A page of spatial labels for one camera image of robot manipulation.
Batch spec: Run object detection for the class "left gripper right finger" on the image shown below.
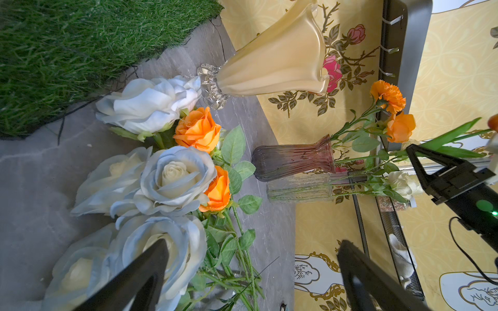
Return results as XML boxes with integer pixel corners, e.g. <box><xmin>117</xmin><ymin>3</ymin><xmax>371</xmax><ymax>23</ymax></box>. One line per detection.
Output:
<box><xmin>337</xmin><ymin>240</ymin><xmax>428</xmax><ymax>311</ymax></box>

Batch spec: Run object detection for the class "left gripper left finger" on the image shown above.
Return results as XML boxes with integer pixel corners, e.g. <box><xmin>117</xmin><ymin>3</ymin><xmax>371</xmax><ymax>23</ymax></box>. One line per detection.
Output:
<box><xmin>75</xmin><ymin>240</ymin><xmax>169</xmax><ymax>311</ymax></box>

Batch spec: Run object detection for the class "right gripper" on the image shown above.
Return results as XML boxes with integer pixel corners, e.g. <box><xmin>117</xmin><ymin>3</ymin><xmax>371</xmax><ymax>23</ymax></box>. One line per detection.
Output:
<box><xmin>406</xmin><ymin>145</ymin><xmax>496</xmax><ymax>206</ymax></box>

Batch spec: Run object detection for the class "white rose stem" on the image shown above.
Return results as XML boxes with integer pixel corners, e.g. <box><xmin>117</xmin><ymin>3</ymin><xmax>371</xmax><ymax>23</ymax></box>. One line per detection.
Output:
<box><xmin>331</xmin><ymin>171</ymin><xmax>424</xmax><ymax>203</ymax></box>

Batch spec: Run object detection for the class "orange marigold stem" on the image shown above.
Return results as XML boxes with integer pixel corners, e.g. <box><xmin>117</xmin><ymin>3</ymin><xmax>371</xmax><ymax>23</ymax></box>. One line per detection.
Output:
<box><xmin>330</xmin><ymin>80</ymin><xmax>406</xmax><ymax>141</ymax></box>

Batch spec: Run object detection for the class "pale blue rose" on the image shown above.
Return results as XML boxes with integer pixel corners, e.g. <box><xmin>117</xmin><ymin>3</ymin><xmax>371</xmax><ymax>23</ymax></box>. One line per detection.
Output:
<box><xmin>71</xmin><ymin>147</ymin><xmax>153</xmax><ymax>216</ymax></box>
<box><xmin>96</xmin><ymin>75</ymin><xmax>201</xmax><ymax>136</ymax></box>
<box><xmin>41</xmin><ymin>215</ymin><xmax>207</xmax><ymax>310</ymax></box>
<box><xmin>110</xmin><ymin>146</ymin><xmax>217</xmax><ymax>218</ymax></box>

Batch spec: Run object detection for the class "orange rose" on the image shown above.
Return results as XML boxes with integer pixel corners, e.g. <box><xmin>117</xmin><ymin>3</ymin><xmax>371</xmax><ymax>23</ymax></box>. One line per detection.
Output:
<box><xmin>199</xmin><ymin>166</ymin><xmax>231</xmax><ymax>213</ymax></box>
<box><xmin>172</xmin><ymin>107</ymin><xmax>222</xmax><ymax>153</ymax></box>

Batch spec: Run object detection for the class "orange rose stem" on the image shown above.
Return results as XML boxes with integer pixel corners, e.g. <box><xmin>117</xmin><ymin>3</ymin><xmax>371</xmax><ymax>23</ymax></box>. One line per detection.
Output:
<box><xmin>337</xmin><ymin>113</ymin><xmax>416</xmax><ymax>153</ymax></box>

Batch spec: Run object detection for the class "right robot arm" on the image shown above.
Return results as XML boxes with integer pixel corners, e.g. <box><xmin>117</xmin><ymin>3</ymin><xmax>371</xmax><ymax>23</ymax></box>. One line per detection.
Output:
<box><xmin>406</xmin><ymin>145</ymin><xmax>497</xmax><ymax>250</ymax></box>

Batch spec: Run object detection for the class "white cloth in basket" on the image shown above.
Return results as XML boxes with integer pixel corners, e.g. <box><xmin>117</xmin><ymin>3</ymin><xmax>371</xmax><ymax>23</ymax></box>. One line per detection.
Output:
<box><xmin>389</xmin><ymin>234</ymin><xmax>417</xmax><ymax>290</ymax></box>

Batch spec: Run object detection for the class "pale blue rose bottom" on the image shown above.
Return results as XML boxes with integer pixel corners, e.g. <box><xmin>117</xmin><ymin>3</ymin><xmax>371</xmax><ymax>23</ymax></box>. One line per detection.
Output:
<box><xmin>41</xmin><ymin>215</ymin><xmax>207</xmax><ymax>310</ymax></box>

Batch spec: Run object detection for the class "clear glass vase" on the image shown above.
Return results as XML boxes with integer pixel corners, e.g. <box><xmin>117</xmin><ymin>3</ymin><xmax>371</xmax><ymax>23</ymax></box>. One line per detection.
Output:
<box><xmin>267</xmin><ymin>174</ymin><xmax>333</xmax><ymax>203</ymax></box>

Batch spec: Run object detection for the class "purple glass vase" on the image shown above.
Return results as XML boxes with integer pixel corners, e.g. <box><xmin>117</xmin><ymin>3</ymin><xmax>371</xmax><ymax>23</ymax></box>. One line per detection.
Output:
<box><xmin>252</xmin><ymin>135</ymin><xmax>336</xmax><ymax>182</ymax></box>

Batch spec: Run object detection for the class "pale blue rose top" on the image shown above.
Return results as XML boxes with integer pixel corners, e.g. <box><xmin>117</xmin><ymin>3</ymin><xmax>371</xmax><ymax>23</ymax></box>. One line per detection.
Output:
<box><xmin>96</xmin><ymin>75</ymin><xmax>201</xmax><ymax>136</ymax></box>

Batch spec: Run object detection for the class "cream ruffled vase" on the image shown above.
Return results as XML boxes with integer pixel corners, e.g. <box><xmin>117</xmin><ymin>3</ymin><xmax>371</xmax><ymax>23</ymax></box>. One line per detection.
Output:
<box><xmin>197</xmin><ymin>1</ymin><xmax>329</xmax><ymax>110</ymax></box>

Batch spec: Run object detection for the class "green artificial grass mat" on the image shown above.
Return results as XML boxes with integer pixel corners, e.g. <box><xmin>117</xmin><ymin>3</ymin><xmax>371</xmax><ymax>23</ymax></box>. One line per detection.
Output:
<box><xmin>1</xmin><ymin>1</ymin><xmax>223</xmax><ymax>139</ymax></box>

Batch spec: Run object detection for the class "black wire wall basket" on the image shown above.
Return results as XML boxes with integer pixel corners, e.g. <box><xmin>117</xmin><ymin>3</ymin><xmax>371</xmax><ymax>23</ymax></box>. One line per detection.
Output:
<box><xmin>346</xmin><ymin>194</ymin><xmax>426</xmax><ymax>303</ymax></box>

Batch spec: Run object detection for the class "grey wall planter tray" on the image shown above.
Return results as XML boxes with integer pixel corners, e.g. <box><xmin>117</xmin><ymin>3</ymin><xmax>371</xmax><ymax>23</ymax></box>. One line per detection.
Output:
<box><xmin>379</xmin><ymin>0</ymin><xmax>433</xmax><ymax>114</ymax></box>

